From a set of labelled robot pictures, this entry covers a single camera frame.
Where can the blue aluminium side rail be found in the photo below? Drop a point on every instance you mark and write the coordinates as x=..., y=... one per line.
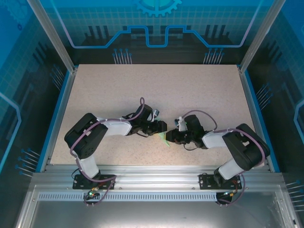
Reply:
x=254, y=107
x=62, y=107

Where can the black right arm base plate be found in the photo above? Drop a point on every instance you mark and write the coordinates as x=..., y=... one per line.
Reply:
x=205, y=181

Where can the steel sheet tray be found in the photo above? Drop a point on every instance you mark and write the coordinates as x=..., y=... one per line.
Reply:
x=154, y=216

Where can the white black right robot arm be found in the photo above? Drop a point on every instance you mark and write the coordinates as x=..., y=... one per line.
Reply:
x=212, y=140

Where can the aluminium frame post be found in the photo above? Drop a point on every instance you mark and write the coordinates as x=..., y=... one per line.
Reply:
x=54, y=35
x=260, y=35

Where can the aluminium table edge beam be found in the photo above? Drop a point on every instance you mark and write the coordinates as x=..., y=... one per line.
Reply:
x=154, y=177

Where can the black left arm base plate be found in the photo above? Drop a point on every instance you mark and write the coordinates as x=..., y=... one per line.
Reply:
x=79, y=183

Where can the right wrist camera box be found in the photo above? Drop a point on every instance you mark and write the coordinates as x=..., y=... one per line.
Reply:
x=181, y=124

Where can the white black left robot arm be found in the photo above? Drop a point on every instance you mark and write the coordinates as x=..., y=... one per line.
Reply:
x=116, y=128

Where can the small connector with green light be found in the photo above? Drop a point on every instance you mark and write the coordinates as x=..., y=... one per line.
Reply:
x=94, y=190
x=231, y=192

